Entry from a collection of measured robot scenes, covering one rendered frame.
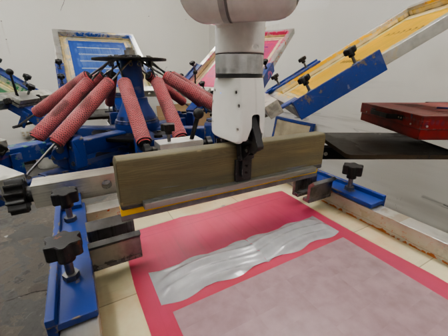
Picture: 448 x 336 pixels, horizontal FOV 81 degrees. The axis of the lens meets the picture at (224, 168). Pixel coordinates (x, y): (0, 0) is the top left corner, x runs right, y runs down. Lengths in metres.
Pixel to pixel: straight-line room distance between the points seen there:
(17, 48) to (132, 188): 4.22
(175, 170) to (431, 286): 0.42
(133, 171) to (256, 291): 0.25
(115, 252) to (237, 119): 0.27
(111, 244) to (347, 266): 0.37
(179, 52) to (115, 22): 1.03
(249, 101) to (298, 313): 0.30
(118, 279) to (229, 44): 0.39
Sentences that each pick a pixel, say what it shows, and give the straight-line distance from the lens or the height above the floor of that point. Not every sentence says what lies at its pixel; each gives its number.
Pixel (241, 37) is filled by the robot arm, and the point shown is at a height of 1.30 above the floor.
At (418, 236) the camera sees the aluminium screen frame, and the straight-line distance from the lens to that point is 0.59.
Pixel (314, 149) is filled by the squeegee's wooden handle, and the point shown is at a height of 1.11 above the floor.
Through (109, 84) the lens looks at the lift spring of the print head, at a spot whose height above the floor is 1.21.
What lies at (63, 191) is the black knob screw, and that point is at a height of 1.06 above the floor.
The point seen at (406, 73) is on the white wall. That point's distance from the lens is 2.52.
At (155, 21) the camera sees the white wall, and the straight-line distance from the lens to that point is 4.75.
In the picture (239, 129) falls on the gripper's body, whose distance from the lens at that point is 0.39.
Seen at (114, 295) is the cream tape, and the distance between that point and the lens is 0.44.
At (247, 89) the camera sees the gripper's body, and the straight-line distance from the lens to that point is 0.39.
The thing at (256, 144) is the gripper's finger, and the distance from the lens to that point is 0.40.
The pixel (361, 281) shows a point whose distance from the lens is 0.48.
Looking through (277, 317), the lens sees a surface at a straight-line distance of 0.39.
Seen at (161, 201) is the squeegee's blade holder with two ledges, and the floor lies 1.08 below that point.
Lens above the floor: 1.25
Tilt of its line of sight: 20 degrees down
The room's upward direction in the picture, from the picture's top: straight up
